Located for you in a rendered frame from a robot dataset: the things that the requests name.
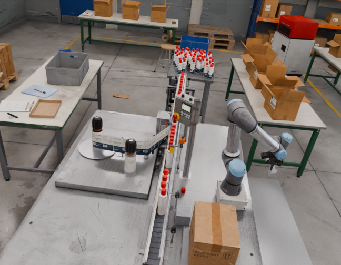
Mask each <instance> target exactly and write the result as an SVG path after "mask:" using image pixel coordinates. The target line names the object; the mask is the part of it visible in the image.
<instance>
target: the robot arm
mask: <svg viewBox="0 0 341 265"><path fill-rule="evenodd" d="M227 111H228V117H227V120H228V121H229V128H228V136H227V145H226V148H225V149H224V150H223V152H222V161H223V163H224V165H225V168H226V171H227V174H226V178H225V179H224V180H223V181H222V183H221V185H220V188H221V190H222V192H223V193H225V194H226V195H229V196H238V195H239V194H240V193H241V190H242V185H241V183H242V180H243V177H244V174H245V172H246V165H245V164H244V162H242V161H241V160H240V159H239V155H240V151H239V149H238V147H239V140H240V133H241V129H242V130H243V131H244V132H245V133H247V134H251V135H252V136H253V137H254V138H255V139H256V140H258V141H259V142H260V143H261V144H262V145H263V146H265V147H266V148H267V149H268V150H269V151H268V152H262V153H261V154H260V155H261V158H262V159H265V158H266V161H265V162H266V163H267V162H268V161H269V162H270V164H271V165H270V166H269V171H268V176H270V175H271V173H277V170H276V169H275V165H278V166H281V165H282V164H281V165H280V162H281V163H283V159H284V158H286V156H287V153H286V149H287V147H288V146H289V144H290V143H291V140H292V136H291V135H290V134H289V133H286V132H285V133H283V134H282V135H281V136H276V135H269V134H268V133H266V132H265V131H264V130H263V129H261V128H260V126H259V125H258V124H257V122H256V121H255V120H254V118H253V117H252V116H251V114H250V112H249V111H248V109H247V107H246V106H245V103H244V102H243V101H242V100H241V99H233V100H231V101H230V102H229V103H228V104H227ZM281 160H282V161H281Z"/></svg>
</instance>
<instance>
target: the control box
mask: <svg viewBox="0 0 341 265"><path fill-rule="evenodd" d="M182 94H184V95H185V98H181V96H182ZM182 94H179V95H177V96H176V98H175V107H174V115H177V119H176V121H178V122H180V123H182V124H184V125H186V126H188V127H190V125H191V118H192V112H193V104H194V98H195V97H193V96H190V95H188V94H186V93H182ZM190 98H192V99H193V101H189V99H190ZM182 102H184V103H186V104H189V105H191V106H192V109H191V113H189V112H187V111H185V110H183V109H182ZM201 105H202V100H200V107H199V113H198V120H197V124H198V121H199V116H200V109H201ZM181 111H183V112H185V113H187V114H190V120H189V119H187V118H185V117H183V116H181V115H180V112H181Z"/></svg>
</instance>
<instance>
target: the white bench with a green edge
mask: <svg viewBox="0 0 341 265"><path fill-rule="evenodd" d="M53 57H54V56H52V57H51V58H50V59H49V60H48V61H46V62H45V63H44V64H43V65H42V66H41V67H40V68H39V69H38V70H37V71H35V72H34V73H33V74H32V75H31V76H30V77H29V78H27V79H26V80H25V81H24V82H23V83H22V84H21V85H20V86H19V87H17V88H16V89H15V90H14V91H13V92H12V93H11V94H10V95H9V96H8V97H7V98H5V99H4V100H6V101H34V104H33V107H32V109H33V108H34V106H35V104H36V103H37V101H38V100H39V99H45V98H40V97H36V96H31V95H27V94H22V93H21V91H23V90H25V89H26V88H29V87H30V86H32V85H39V86H44V87H48V88H53V89H58V91H57V92H56V93H54V94H52V95H51V96H49V97H48V98H46V100H61V101H62V104H61V106H60V108H59V110H58V112H57V114H56V116H55V118H30V117H29V113H30V112H0V126H7V127H18V128H29V129H40V130H51V131H55V135H54V136H53V138H52V139H51V141H50V142H49V144H48V145H47V147H46V148H45V150H44V151H43V153H42V154H41V156H40V157H39V159H38V161H37V162H36V164H35V165H34V167H33V168H31V167H21V166H11V165H8V163H7V159H6V154H5V150H4V145H3V141H2V136H1V131H0V163H1V168H2V172H3V176H4V179H5V181H10V177H11V176H10V173H9V170H17V171H28V172H39V173H46V174H53V173H54V172H55V169H43V168H38V167H39V165H40V164H41V162H42V160H43V159H44V157H45V156H46V154H47V153H48V151H49V149H50V148H51V146H52V144H53V143H54V141H55V140H56V142H57V151H58V161H59V164H60V163H61V161H62V160H63V158H64V157H65V156H64V145H63V135H62V129H63V128H64V126H65V125H66V123H67V122H68V120H69V118H70V117H71V115H72V113H73V112H74V110H75V108H76V107H77V105H78V104H79V102H80V100H88V101H97V102H98V110H101V108H102V97H101V67H102V65H103V63H104V61H102V60H92V59H89V70H88V72H87V74H86V76H85V78H84V79H83V81H82V84H81V85H80V86H65V85H51V84H48V83H47V78H46V69H45V66H46V65H47V64H48V62H49V61H50V60H51V59H52V58H53ZM96 75H97V98H87V97H83V96H84V94H85V93H86V91H87V89H88V88H89V86H90V84H91V83H92V81H93V80H94V78H95V76H96ZM0 104H1V103H0ZM32 109H31V111H32ZM7 113H10V114H13V115H15V116H17V117H18V118H15V117H13V116H11V115H8V114H7Z"/></svg>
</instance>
